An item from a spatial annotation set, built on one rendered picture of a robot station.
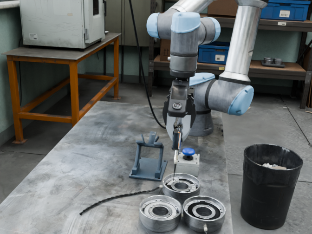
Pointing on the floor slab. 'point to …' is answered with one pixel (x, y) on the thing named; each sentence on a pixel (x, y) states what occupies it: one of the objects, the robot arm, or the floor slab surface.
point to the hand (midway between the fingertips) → (177, 138)
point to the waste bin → (268, 184)
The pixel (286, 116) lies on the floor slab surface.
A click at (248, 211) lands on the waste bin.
